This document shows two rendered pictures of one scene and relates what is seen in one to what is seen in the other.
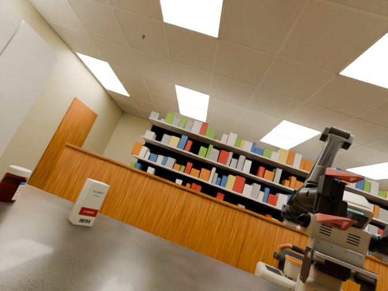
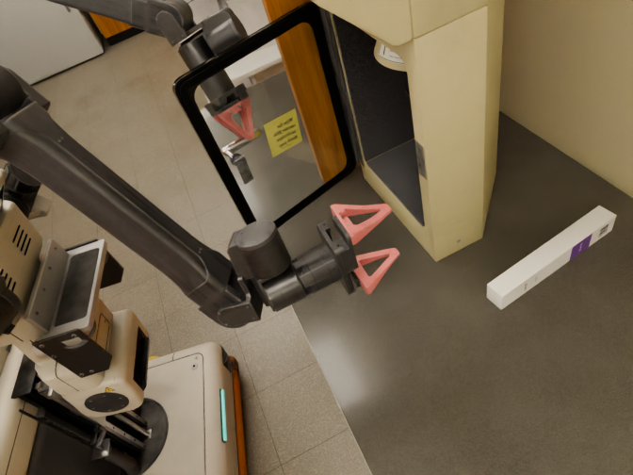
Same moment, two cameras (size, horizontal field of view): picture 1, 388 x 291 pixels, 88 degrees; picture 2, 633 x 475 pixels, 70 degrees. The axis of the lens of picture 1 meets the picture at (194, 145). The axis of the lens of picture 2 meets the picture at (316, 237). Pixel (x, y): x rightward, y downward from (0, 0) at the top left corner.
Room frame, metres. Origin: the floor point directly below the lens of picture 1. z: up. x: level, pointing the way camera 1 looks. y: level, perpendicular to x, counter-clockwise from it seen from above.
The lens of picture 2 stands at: (0.62, 0.03, 1.70)
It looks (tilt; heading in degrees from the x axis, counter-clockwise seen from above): 46 degrees down; 257
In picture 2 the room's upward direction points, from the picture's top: 21 degrees counter-clockwise
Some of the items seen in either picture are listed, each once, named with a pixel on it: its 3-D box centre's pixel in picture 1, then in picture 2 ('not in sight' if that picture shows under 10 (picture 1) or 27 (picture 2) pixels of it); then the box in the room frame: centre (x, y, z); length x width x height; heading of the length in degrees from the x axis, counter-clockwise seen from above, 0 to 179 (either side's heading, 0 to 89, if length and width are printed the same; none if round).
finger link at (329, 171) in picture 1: (344, 184); (361, 228); (0.47, -0.38, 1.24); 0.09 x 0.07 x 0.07; 175
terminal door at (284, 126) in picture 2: not in sight; (282, 134); (0.44, -0.74, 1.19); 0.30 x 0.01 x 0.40; 10
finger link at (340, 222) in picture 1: (339, 212); (369, 259); (0.47, -0.38, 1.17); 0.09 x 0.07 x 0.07; 175
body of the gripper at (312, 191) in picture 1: (324, 197); (321, 267); (0.54, -0.38, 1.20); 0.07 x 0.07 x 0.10; 85
